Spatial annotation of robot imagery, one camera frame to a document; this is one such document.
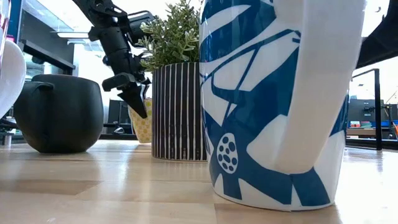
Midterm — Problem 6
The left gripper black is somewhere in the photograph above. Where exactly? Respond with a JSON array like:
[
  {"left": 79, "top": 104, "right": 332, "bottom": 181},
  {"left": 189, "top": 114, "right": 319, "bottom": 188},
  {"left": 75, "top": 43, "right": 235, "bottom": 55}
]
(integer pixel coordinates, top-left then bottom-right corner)
[{"left": 89, "top": 26, "right": 152, "bottom": 119}]

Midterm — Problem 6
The artificial plant in striped pot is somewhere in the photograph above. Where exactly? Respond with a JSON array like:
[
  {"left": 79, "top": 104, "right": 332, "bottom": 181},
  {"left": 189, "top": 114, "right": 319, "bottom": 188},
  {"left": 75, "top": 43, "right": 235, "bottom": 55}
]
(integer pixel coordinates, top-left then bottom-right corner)
[{"left": 136, "top": 0, "right": 208, "bottom": 162}]

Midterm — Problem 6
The blue and white patterned mug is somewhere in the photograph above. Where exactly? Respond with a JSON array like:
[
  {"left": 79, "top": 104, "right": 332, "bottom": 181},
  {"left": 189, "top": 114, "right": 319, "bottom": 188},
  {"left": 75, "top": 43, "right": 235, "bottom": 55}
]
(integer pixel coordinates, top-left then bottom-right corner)
[{"left": 198, "top": 0, "right": 367, "bottom": 212}]

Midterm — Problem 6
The wooden shelf black metal frame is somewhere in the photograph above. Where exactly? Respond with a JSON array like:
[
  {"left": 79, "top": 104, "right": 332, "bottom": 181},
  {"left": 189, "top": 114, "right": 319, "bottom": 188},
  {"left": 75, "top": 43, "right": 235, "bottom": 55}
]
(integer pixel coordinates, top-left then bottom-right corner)
[{"left": 351, "top": 68, "right": 382, "bottom": 151}]

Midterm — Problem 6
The black mug red inside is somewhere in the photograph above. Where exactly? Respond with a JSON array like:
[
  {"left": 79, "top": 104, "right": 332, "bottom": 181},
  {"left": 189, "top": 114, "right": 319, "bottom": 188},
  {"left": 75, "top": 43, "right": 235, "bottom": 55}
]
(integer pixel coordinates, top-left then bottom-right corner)
[{"left": 13, "top": 73, "right": 104, "bottom": 154}]

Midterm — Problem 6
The background desk with equipment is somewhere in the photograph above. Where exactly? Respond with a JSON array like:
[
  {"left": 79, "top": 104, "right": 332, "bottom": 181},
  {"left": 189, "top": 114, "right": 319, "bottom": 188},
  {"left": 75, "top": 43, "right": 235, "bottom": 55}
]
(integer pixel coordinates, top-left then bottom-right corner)
[{"left": 347, "top": 98, "right": 398, "bottom": 141}]

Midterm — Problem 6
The white rounded object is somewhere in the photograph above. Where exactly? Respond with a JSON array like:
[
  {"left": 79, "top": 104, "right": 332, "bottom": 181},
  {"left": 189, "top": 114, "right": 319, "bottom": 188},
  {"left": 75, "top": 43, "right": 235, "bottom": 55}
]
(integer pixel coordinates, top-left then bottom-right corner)
[{"left": 0, "top": 39, "right": 27, "bottom": 119}]

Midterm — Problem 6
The dark wall shelf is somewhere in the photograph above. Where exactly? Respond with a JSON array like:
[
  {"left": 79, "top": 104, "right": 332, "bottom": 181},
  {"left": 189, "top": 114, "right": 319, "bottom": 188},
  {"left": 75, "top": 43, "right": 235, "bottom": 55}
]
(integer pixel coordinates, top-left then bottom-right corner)
[{"left": 18, "top": 39, "right": 76, "bottom": 72}]

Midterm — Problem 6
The black aluminium table frame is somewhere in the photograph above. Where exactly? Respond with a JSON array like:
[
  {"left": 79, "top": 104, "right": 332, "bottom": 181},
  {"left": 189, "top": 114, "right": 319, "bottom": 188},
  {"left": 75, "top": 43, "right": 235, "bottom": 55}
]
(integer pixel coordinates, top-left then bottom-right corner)
[{"left": 99, "top": 133, "right": 398, "bottom": 151}]

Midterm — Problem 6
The monitor with blue screen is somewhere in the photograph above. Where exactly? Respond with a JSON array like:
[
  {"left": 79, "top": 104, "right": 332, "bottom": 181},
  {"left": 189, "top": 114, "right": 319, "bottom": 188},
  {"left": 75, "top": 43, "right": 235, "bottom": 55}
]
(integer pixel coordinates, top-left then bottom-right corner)
[{"left": 6, "top": 0, "right": 23, "bottom": 43}]

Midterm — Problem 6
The yellow dotted mug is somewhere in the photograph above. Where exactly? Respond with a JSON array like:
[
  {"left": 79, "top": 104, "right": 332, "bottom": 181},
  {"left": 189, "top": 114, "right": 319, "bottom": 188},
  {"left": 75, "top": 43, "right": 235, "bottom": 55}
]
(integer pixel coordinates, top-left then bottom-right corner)
[{"left": 128, "top": 98, "right": 153, "bottom": 144}]

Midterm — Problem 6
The black background monitor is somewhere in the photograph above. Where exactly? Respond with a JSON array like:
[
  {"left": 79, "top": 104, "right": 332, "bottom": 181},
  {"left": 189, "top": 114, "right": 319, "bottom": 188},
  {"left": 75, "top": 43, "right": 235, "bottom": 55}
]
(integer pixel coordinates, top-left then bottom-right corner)
[{"left": 104, "top": 99, "right": 132, "bottom": 135}]

